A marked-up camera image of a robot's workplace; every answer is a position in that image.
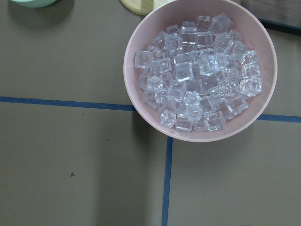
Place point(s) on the pink bowl of ice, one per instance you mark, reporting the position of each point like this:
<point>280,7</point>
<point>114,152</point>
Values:
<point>254,36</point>

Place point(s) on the wooden mug tree stand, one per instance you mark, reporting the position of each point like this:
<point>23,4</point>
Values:
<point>143,7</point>

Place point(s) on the mint green bowl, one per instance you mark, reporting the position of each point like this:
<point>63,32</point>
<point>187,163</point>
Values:
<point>34,3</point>

